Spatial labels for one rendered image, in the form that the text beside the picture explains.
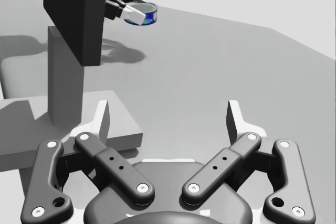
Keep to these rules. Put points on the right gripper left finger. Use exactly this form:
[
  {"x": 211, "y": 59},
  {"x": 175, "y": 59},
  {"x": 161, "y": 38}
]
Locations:
[{"x": 118, "y": 165}]

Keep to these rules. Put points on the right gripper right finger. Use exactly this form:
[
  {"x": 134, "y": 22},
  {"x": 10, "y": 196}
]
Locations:
[{"x": 219, "y": 163}]

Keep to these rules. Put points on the blue can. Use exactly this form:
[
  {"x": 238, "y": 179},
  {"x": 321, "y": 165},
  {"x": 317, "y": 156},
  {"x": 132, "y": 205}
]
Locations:
[{"x": 149, "y": 15}]

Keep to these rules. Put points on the black screen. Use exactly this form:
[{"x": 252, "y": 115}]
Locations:
[{"x": 73, "y": 11}]

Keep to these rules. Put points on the grey stand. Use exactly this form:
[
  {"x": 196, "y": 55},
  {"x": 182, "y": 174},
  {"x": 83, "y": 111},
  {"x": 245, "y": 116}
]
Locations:
[{"x": 65, "y": 82}]

